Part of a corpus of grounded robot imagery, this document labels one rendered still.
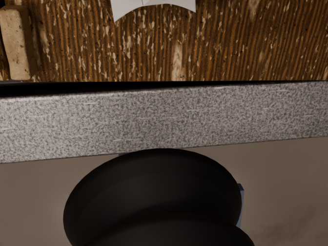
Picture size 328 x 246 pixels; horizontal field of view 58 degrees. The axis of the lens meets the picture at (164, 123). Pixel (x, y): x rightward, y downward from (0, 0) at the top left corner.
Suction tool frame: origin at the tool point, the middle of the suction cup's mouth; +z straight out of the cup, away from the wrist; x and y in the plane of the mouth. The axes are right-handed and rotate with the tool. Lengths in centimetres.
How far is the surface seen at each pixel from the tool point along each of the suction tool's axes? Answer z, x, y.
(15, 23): 20.2, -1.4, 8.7
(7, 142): 24.4, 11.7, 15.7
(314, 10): 23.3, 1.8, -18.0
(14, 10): 20.4, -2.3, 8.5
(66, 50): 22.9, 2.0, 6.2
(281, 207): 112, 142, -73
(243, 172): 113, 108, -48
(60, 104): 24.7, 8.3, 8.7
